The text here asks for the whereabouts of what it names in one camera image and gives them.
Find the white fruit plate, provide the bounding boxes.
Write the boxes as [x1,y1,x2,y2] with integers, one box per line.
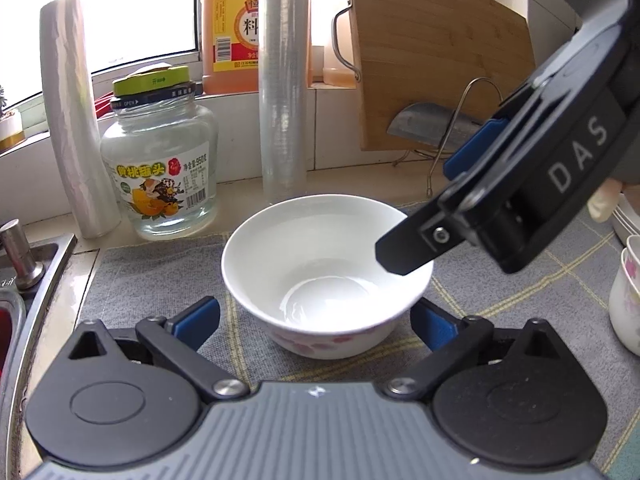
[611,193,640,245]

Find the white bowl pink flowers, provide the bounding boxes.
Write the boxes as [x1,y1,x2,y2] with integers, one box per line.
[220,194,434,360]

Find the right hand white glove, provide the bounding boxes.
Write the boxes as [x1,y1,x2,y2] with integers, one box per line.
[587,179,624,223]

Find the grey teal table mat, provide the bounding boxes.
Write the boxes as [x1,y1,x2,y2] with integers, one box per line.
[79,214,639,479]

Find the bamboo cutting board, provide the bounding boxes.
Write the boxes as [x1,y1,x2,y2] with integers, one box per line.
[349,0,535,151]

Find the stainless steel sink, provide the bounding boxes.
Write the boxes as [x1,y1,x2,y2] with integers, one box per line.
[1,219,77,471]

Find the glass jar peach label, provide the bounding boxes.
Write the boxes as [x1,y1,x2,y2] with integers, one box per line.
[100,63,218,240]

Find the clear cling film roll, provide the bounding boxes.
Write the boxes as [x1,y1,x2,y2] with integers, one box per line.
[258,0,308,204]

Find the white plastic bag roll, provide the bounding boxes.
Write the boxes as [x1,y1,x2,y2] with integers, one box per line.
[39,0,120,238]

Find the orange cooking wine jug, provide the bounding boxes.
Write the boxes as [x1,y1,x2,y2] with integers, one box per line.
[199,0,314,96]

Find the steel kitchen knife black handle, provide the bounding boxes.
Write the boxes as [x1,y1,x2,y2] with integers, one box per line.
[386,102,482,144]

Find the steel wire rack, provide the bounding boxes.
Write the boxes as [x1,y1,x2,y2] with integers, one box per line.
[393,77,502,197]

